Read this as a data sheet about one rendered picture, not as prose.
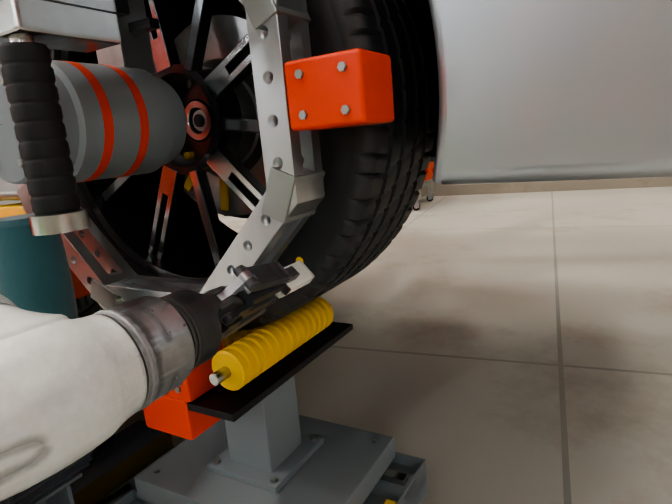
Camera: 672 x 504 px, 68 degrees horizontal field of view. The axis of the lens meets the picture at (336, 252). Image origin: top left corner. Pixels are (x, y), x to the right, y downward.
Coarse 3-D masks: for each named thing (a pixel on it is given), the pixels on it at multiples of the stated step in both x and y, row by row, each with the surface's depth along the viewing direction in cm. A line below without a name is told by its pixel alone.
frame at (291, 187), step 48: (240, 0) 52; (288, 0) 52; (288, 48) 52; (288, 144) 53; (288, 192) 55; (96, 240) 81; (240, 240) 60; (288, 240) 62; (96, 288) 76; (144, 288) 72; (192, 288) 72
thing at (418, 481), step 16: (400, 464) 102; (416, 464) 101; (384, 480) 95; (400, 480) 93; (416, 480) 96; (128, 496) 98; (368, 496) 94; (384, 496) 93; (400, 496) 90; (416, 496) 96
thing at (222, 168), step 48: (144, 0) 73; (192, 0) 89; (192, 48) 70; (240, 48) 66; (192, 96) 77; (192, 144) 80; (96, 192) 87; (144, 192) 95; (240, 192) 72; (144, 240) 87; (192, 240) 93
